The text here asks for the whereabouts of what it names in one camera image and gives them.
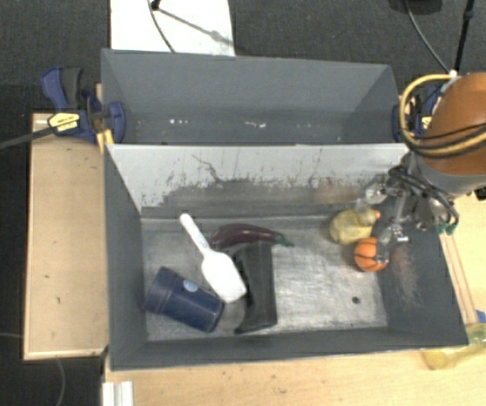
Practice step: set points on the pale wood board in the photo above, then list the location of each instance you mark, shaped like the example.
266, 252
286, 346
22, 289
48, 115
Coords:
67, 248

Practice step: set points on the yellow toy duck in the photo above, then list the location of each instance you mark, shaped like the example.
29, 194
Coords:
350, 226

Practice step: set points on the purple toy eggplant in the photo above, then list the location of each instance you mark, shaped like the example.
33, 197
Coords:
242, 234

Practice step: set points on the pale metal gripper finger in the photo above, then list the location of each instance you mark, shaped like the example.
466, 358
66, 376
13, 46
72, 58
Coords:
375, 192
394, 235

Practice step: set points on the orange toy basketball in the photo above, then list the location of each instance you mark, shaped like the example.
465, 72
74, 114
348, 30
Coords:
367, 255

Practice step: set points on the dark blue cup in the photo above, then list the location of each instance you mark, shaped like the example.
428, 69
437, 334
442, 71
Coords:
183, 300

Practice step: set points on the grey metal bin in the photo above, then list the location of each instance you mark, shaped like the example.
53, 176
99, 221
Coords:
327, 286

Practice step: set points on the white plastic scoop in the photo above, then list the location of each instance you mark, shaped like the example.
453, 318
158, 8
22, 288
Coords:
221, 271

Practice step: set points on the dark green flat block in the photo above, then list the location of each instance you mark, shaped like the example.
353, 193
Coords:
261, 290

